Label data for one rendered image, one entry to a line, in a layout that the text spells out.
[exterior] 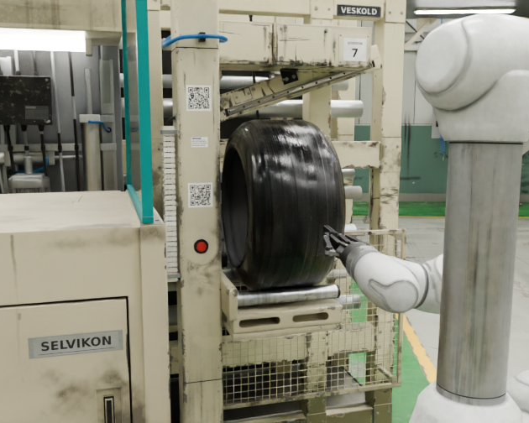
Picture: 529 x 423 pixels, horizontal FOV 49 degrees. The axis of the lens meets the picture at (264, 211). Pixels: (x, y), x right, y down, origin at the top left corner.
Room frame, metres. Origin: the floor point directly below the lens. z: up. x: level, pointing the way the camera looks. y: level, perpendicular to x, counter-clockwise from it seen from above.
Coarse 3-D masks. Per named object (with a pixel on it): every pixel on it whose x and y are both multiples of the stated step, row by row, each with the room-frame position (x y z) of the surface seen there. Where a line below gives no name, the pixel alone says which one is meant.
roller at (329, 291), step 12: (288, 288) 1.79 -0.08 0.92; (300, 288) 1.80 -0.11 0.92; (312, 288) 1.80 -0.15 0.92; (324, 288) 1.81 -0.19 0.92; (336, 288) 1.82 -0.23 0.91; (240, 300) 1.73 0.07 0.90; (252, 300) 1.74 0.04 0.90; (264, 300) 1.75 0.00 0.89; (276, 300) 1.76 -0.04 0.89; (288, 300) 1.77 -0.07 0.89; (300, 300) 1.79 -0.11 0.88
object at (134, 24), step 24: (144, 0) 0.97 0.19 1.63; (144, 24) 0.96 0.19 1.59; (144, 48) 0.96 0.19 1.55; (144, 72) 0.96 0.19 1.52; (144, 96) 0.96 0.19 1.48; (144, 120) 0.96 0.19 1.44; (144, 144) 0.96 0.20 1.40; (144, 168) 0.96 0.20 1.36; (144, 192) 0.96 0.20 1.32; (144, 216) 0.96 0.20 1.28
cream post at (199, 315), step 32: (192, 0) 1.77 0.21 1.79; (192, 32) 1.77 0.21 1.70; (192, 64) 1.77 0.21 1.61; (192, 128) 1.77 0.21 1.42; (192, 160) 1.77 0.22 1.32; (192, 224) 1.77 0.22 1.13; (192, 256) 1.77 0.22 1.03; (192, 288) 1.77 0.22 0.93; (192, 320) 1.77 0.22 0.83; (192, 352) 1.77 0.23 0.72; (192, 384) 1.77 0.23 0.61; (192, 416) 1.76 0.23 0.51
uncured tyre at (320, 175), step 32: (256, 128) 1.80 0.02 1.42; (288, 128) 1.81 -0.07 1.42; (224, 160) 2.02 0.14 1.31; (256, 160) 1.70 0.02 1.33; (288, 160) 1.70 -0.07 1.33; (320, 160) 1.72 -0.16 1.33; (224, 192) 2.08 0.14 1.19; (256, 192) 1.67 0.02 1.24; (288, 192) 1.66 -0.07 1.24; (320, 192) 1.68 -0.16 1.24; (224, 224) 2.06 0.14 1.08; (256, 224) 1.66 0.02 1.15; (288, 224) 1.65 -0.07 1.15; (320, 224) 1.67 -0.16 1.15; (256, 256) 1.68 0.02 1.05; (288, 256) 1.67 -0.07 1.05; (320, 256) 1.70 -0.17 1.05; (256, 288) 1.78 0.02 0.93
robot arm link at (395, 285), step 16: (368, 256) 1.29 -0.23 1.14; (384, 256) 1.26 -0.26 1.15; (368, 272) 1.23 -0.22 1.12; (384, 272) 1.20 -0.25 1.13; (400, 272) 1.19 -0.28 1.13; (416, 272) 1.23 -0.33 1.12; (368, 288) 1.21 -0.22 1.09; (384, 288) 1.17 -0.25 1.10; (400, 288) 1.16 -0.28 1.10; (416, 288) 1.17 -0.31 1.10; (384, 304) 1.17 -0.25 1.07; (400, 304) 1.16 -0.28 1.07; (416, 304) 1.23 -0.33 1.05
